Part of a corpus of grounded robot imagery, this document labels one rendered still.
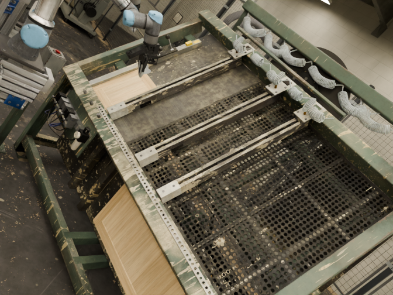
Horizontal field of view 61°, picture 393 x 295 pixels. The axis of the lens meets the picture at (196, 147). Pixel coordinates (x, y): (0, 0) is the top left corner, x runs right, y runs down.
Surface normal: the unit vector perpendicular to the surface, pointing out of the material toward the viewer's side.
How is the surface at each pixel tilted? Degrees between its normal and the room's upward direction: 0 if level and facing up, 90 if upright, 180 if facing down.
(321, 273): 51
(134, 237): 90
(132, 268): 90
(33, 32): 98
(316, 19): 90
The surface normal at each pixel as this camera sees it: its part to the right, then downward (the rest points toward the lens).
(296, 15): -0.62, -0.29
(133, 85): -0.03, -0.60
